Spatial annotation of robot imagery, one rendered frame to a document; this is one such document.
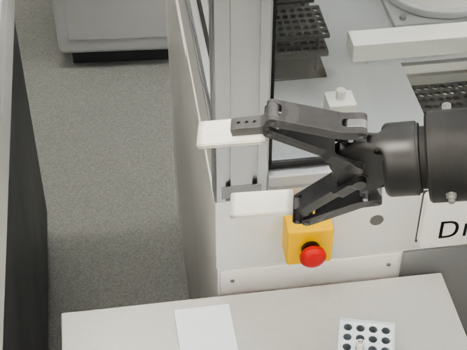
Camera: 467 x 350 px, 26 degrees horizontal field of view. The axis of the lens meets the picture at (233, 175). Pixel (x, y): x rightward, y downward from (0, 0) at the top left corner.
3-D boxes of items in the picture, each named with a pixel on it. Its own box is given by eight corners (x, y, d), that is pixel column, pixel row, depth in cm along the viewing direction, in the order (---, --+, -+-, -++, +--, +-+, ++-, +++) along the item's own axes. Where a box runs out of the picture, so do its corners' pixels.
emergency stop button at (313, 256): (326, 269, 154) (328, 251, 151) (300, 271, 153) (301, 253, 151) (322, 255, 156) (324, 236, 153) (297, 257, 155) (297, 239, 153)
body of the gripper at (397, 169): (425, 150, 106) (338, 156, 108) (418, 101, 99) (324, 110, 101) (427, 211, 102) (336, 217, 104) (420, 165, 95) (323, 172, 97)
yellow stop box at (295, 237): (333, 264, 156) (336, 231, 152) (287, 269, 156) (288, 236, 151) (326, 241, 160) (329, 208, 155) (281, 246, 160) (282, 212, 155)
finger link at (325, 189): (358, 147, 104) (369, 152, 104) (291, 191, 111) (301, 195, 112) (358, 179, 101) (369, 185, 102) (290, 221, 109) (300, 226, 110)
